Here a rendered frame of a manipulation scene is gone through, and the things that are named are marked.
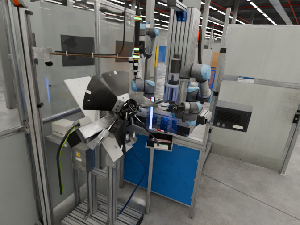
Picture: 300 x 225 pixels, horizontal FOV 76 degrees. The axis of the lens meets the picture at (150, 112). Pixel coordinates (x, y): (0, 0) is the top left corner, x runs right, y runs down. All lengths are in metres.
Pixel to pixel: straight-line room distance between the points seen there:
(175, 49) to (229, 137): 1.73
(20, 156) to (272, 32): 3.04
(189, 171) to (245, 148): 1.56
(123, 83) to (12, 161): 1.02
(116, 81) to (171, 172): 1.07
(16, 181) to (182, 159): 1.40
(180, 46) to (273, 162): 2.23
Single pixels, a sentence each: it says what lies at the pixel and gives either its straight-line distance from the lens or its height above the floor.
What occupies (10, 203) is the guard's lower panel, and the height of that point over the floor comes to 0.41.
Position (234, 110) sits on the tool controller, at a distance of 1.60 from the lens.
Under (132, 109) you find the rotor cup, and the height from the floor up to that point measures 1.21.
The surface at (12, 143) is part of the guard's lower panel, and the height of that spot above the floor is 0.89.
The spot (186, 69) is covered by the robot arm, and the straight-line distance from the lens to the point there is 1.63.
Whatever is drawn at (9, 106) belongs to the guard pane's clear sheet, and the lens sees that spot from 1.68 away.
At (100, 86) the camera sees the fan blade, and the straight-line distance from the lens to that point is 1.29.
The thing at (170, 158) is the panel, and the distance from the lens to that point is 1.97.
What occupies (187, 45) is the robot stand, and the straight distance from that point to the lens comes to 2.16.
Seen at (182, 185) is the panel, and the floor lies 0.34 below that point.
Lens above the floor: 1.63
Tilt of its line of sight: 19 degrees down
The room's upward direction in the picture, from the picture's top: 4 degrees clockwise
